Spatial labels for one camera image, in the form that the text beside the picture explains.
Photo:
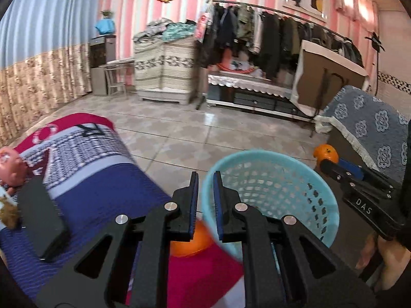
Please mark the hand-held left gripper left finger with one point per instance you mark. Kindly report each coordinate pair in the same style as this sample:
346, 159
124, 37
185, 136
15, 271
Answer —
183, 211

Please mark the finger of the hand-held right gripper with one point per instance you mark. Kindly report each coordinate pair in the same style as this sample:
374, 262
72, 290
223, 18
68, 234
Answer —
334, 171
354, 169

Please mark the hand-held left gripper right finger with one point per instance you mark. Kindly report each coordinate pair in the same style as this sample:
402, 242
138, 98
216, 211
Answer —
229, 211

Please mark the orange fruit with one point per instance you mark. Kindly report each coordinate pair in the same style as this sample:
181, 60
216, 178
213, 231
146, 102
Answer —
327, 153

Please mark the orange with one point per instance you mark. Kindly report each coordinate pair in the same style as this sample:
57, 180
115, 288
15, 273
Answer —
192, 245

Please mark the light blue plastic basket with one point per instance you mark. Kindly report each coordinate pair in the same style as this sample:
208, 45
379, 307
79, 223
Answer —
273, 192

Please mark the brown fluffy clump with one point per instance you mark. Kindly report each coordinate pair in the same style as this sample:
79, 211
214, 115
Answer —
9, 213

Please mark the person's right hand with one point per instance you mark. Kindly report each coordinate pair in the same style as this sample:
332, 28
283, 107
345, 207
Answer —
385, 263

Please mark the blue fringed patterned cloth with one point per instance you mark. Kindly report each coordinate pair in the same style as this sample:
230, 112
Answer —
369, 122

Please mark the brown board with white edge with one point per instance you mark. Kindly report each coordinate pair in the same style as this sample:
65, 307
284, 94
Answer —
330, 80

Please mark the striped printed blanket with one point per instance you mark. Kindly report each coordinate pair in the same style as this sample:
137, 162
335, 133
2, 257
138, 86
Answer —
96, 179

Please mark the black tv stand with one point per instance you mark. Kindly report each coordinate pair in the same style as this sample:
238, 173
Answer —
257, 101

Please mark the metal clothes rack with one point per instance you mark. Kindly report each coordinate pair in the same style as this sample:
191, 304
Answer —
200, 102

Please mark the white lace cloth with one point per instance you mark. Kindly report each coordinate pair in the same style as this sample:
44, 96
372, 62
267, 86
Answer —
250, 85

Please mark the black flat case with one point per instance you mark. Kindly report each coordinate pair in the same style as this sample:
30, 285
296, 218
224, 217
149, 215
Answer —
40, 221

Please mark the row of hanging clothes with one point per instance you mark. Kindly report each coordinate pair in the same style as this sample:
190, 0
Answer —
273, 41

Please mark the red hoop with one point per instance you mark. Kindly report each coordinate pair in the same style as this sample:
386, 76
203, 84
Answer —
224, 67

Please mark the patterned beige cloth cover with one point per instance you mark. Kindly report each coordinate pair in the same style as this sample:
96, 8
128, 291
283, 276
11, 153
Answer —
163, 67

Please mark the small folding table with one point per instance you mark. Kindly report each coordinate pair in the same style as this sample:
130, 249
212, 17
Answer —
118, 62

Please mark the pink piggy bank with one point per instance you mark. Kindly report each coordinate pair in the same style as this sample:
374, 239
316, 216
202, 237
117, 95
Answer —
11, 166

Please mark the teal crumpled cloth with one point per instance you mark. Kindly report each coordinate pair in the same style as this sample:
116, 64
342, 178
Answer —
179, 31

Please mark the grey crumpled clothes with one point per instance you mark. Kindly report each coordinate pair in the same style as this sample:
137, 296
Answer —
154, 29

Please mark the pink hanging bag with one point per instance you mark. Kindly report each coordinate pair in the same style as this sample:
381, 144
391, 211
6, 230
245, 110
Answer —
203, 25

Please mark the blue cloth cover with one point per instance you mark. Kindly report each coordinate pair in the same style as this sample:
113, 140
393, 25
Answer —
105, 26

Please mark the small potted plant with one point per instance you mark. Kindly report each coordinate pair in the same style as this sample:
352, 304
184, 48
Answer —
107, 14

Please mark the blue floral curtain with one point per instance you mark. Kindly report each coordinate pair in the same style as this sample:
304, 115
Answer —
48, 38

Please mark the black metal frame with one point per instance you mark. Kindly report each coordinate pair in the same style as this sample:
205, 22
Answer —
324, 89

